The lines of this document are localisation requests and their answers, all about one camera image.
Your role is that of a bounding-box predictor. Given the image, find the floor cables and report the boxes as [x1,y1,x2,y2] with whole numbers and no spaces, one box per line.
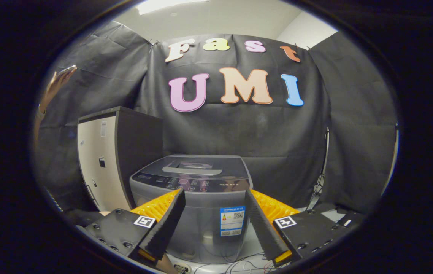
[194,251,278,274]

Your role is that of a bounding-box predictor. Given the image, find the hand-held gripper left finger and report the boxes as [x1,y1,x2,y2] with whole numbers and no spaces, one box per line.
[76,188,186,272]

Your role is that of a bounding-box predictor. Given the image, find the grey washing machine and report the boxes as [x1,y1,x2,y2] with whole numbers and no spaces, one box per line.
[130,154,254,264]

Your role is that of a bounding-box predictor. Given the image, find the beige and dark cabinet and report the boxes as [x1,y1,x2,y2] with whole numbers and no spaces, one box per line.
[77,106,164,212]

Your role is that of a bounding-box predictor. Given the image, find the black backdrop cloth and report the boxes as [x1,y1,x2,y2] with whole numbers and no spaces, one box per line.
[36,21,396,213]

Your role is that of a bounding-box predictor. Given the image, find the dark washing machine lid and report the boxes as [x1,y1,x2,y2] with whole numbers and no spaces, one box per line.
[140,154,251,180]

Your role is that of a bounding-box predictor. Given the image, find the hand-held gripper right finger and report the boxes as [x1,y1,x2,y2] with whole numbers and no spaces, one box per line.
[245,188,354,268]

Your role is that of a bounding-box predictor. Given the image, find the black box with white label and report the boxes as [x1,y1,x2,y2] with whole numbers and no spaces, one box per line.
[315,202,367,229]

